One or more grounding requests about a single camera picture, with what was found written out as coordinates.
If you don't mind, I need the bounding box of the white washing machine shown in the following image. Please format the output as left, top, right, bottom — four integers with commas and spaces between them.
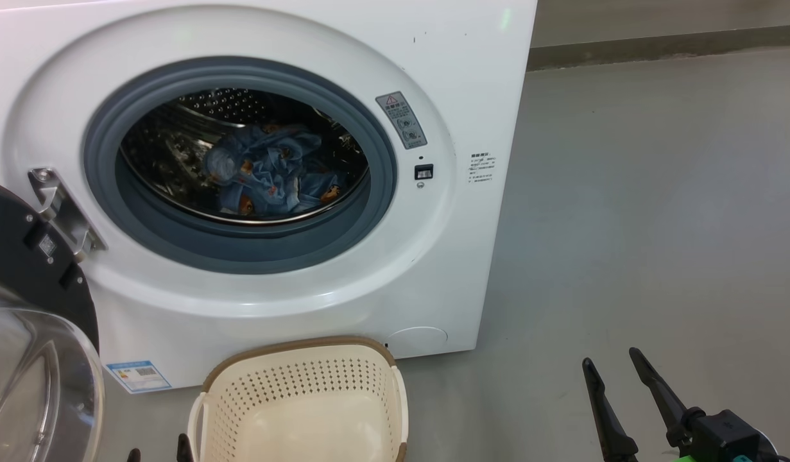
0, 0, 538, 393

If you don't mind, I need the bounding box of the small printed text sticker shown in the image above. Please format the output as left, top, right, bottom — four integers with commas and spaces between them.
468, 152, 498, 185

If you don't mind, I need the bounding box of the round white filter cover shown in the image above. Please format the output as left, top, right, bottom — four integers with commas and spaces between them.
387, 326, 448, 357

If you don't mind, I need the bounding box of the cream perforated laundry basket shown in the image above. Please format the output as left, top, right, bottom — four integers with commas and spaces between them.
187, 336, 409, 462

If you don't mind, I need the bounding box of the silver metal door hinge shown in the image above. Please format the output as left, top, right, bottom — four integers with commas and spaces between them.
28, 168, 108, 262

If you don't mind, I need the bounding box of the black round glass washer door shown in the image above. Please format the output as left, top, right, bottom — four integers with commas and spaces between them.
0, 178, 105, 462

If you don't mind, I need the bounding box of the blue cartoon print garment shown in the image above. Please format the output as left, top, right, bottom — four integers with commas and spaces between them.
202, 123, 344, 216

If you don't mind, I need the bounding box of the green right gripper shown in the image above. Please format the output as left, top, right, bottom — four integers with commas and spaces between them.
582, 347, 703, 462

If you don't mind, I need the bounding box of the blue energy label sticker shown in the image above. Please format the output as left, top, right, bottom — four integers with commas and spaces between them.
106, 360, 173, 394

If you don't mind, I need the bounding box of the grey warning sticker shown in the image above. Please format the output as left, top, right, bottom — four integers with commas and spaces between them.
375, 91, 428, 150

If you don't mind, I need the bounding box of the grey rubber door gasket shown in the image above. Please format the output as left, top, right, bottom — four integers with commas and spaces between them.
82, 56, 397, 275

